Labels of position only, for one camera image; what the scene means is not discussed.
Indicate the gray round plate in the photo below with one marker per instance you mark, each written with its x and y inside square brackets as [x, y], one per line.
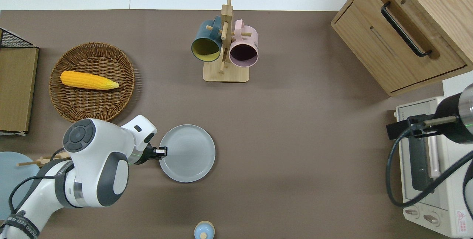
[190, 154]

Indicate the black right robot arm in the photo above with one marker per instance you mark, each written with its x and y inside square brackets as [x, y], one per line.
[456, 119]

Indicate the pink mug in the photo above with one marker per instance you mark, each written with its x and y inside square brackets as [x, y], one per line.
[244, 50]

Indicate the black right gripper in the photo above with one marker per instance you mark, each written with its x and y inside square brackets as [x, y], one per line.
[417, 126]

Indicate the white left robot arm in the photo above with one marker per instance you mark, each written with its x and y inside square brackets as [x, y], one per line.
[92, 165]

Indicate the dark teal mug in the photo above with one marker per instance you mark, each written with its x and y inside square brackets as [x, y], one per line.
[207, 45]

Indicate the wooden plate rack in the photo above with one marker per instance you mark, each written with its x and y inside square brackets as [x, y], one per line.
[37, 162]

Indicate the round wicker basket tray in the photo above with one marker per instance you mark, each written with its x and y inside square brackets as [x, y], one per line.
[92, 98]

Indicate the yellow corn cob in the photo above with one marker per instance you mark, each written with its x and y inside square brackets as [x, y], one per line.
[87, 80]

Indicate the wooden drawer cabinet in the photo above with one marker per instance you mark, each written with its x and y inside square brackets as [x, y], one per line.
[399, 58]

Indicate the cream toaster oven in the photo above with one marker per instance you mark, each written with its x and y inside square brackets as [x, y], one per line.
[447, 194]

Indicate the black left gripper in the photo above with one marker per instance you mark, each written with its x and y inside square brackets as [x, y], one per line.
[148, 154]

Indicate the wooden mug tree stand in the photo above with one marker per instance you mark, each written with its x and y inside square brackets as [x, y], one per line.
[226, 72]

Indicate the light blue plate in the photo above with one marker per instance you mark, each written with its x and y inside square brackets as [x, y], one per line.
[14, 174]

